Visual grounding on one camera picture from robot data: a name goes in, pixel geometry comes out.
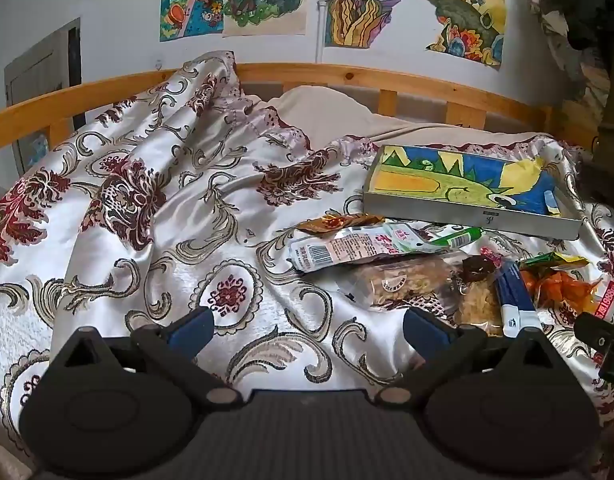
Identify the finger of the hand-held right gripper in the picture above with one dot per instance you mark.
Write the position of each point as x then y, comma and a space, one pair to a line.
597, 330

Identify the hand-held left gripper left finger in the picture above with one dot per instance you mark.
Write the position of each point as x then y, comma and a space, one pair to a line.
192, 329

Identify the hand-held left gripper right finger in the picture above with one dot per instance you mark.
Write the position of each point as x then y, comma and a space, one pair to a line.
427, 332

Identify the red white snack packet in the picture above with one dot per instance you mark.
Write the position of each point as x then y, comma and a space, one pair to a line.
609, 300

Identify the orange snack clear packet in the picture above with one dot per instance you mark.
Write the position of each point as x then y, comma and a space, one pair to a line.
557, 285

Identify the clear cake packet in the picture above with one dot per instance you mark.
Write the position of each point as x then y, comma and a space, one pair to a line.
397, 280

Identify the clear cracker packet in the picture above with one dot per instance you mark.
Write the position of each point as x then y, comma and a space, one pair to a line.
474, 267

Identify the blue cracker packet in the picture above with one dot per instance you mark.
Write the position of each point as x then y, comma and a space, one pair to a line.
512, 300

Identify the green white snack packet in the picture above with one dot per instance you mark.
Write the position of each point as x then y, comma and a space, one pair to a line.
457, 237

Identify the colourful painted tray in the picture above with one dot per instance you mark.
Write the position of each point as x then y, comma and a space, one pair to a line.
437, 220

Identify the orange-brown snack packet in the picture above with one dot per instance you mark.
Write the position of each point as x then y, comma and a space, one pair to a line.
332, 222

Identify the floral satin printed blanket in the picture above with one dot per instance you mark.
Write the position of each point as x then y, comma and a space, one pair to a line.
187, 210

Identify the colourful drawing sheet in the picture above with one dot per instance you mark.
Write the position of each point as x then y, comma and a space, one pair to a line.
437, 180

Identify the beige bed sheet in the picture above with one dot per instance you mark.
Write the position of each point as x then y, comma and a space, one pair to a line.
327, 115

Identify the tan coat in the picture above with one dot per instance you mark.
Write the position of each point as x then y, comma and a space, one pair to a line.
599, 80

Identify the grey door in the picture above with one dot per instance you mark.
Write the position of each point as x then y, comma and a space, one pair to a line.
37, 85

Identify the grey white patterned garment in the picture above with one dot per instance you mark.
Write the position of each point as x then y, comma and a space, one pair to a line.
557, 35

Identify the wooden bed rail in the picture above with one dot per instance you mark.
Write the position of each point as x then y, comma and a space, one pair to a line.
337, 77

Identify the girl with oranges wall poster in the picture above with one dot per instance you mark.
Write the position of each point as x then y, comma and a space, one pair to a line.
192, 0

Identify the white wall pipe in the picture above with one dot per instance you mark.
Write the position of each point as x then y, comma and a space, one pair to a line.
320, 20

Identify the swirl and seaweed wall poster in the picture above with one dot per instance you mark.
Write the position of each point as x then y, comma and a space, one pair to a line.
372, 2

